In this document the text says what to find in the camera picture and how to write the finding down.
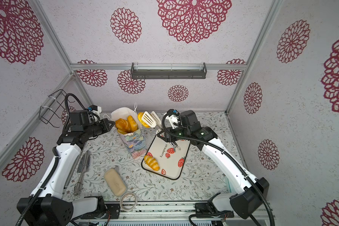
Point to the black wire wall holder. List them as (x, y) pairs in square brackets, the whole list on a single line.
[(54, 112)]

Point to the black wall shelf rack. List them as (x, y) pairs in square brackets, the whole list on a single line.
[(174, 72)]

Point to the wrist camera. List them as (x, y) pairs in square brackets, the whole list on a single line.
[(79, 118), (189, 120)]

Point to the white strawberry tray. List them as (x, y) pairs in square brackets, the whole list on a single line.
[(170, 159)]

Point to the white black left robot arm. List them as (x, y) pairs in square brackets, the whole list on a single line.
[(45, 205)]

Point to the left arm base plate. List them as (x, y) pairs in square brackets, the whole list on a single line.
[(111, 211)]

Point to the beige oval bread loaf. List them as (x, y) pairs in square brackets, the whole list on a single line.
[(115, 182)]

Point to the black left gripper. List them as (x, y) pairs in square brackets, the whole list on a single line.
[(104, 122)]

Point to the metal whisk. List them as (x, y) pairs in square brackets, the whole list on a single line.
[(82, 169)]

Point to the clear tape roll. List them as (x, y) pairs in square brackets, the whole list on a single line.
[(128, 202)]

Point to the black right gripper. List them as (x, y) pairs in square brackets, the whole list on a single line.
[(170, 134)]

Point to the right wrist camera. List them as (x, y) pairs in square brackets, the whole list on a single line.
[(189, 120)]

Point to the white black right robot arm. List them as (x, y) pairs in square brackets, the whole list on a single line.
[(250, 192)]

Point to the croissant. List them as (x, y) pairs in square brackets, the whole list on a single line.
[(151, 162), (132, 124), (140, 118), (121, 131)]

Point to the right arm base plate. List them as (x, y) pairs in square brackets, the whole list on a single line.
[(206, 210)]

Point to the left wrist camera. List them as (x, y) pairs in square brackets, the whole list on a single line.
[(79, 118)]

